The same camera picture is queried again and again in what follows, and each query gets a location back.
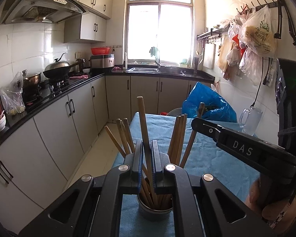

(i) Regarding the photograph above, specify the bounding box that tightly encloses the steel kitchen sink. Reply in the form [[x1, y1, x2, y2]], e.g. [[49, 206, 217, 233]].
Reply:
[[127, 63, 185, 75]]

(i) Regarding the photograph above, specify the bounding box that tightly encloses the kitchen window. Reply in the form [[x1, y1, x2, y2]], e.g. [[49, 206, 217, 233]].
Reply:
[[125, 0, 194, 67]]

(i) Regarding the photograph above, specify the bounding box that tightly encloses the person's right hand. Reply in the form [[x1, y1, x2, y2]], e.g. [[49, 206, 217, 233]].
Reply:
[[244, 179, 296, 235]]

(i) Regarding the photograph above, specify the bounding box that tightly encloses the dark chopstick holder cup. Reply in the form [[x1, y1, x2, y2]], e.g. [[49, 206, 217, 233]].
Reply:
[[137, 177, 174, 222]]

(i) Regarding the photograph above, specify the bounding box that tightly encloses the wooden chopstick pair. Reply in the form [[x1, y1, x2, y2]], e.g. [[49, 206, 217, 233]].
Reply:
[[122, 118, 135, 153], [116, 118, 130, 155]]

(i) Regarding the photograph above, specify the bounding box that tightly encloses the clear glass mug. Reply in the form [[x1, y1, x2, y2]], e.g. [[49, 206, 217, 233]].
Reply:
[[239, 106, 262, 136]]

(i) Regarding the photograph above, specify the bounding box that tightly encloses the blue plastic bag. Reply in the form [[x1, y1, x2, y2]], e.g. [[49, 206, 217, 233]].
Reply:
[[182, 82, 237, 123]]

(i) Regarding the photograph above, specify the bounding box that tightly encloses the silver rice cooker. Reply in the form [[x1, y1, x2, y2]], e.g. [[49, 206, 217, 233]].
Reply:
[[90, 54, 115, 69]]

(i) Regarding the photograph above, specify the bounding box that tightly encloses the red plastic basin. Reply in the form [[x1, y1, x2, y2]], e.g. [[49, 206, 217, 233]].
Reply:
[[91, 47, 110, 56]]

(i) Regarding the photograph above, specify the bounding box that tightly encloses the black wok with lid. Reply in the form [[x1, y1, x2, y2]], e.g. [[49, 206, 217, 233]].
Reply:
[[43, 53, 80, 79]]

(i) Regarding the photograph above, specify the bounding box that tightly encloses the yellow hanging plastic bag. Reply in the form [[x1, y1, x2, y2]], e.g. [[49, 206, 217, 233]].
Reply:
[[238, 6, 277, 58]]

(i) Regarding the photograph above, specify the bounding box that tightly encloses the steel cooking pot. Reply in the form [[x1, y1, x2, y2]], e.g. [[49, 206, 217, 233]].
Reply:
[[22, 70, 41, 88]]

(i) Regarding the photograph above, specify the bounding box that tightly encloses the clear bag on counter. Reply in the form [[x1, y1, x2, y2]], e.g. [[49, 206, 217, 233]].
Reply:
[[0, 72, 25, 116]]

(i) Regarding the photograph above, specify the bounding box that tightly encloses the steel range hood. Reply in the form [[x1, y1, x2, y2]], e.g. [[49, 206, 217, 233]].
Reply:
[[1, 0, 86, 25]]

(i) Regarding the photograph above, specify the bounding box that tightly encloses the wall utensil rack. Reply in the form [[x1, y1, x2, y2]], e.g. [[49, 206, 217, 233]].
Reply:
[[197, 25, 230, 41]]

